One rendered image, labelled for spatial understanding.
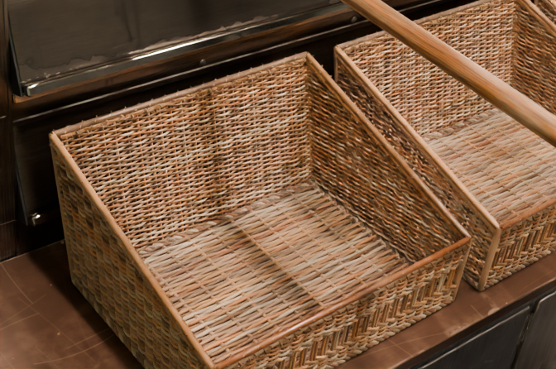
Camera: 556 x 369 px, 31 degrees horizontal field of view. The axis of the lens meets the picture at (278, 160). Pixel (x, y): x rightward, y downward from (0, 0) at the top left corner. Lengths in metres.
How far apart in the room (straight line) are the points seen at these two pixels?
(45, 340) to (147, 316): 0.20
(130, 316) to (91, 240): 0.14
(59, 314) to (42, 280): 0.09
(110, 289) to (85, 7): 0.45
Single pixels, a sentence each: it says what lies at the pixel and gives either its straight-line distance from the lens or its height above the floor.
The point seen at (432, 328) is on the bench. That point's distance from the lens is 1.79.
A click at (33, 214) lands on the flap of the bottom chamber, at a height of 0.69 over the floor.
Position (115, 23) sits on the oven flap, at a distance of 1.66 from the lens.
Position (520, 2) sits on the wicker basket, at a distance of 2.33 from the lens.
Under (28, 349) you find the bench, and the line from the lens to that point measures 1.68.
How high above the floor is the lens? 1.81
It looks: 36 degrees down
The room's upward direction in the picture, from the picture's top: 8 degrees clockwise
